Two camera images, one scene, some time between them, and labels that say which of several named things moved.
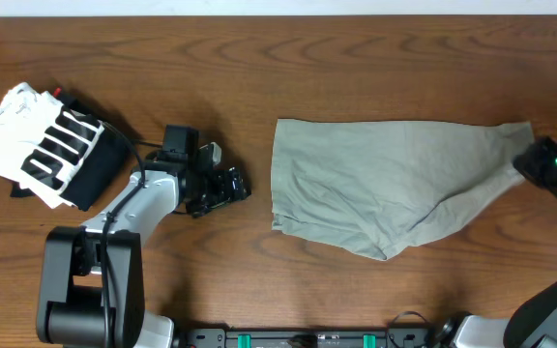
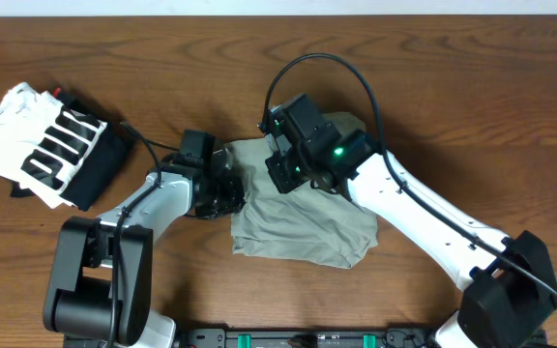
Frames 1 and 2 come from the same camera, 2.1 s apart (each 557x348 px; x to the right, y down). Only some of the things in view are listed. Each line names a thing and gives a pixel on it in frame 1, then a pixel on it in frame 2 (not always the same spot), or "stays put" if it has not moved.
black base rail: [309, 338] stays put
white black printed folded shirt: [57, 152] stays put
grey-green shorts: [387, 185] -> [307, 223]
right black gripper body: [550, 167] -> [291, 170]
